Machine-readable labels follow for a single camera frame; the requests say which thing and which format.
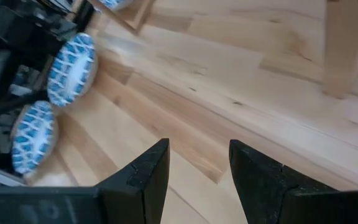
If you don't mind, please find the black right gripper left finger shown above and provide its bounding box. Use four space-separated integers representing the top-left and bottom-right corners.
0 138 170 224

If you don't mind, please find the shallow blue white patterned bowl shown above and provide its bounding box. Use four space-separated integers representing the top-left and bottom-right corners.
47 32 98 108
96 0 135 12
10 100 58 175

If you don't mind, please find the black diagonal frame strut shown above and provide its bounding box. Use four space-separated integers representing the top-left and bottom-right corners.
0 90 52 123

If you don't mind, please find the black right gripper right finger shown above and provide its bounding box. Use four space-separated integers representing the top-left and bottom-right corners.
229 139 358 224

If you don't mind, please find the wooden slatted shelf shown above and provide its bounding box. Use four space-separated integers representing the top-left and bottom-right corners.
87 0 358 100

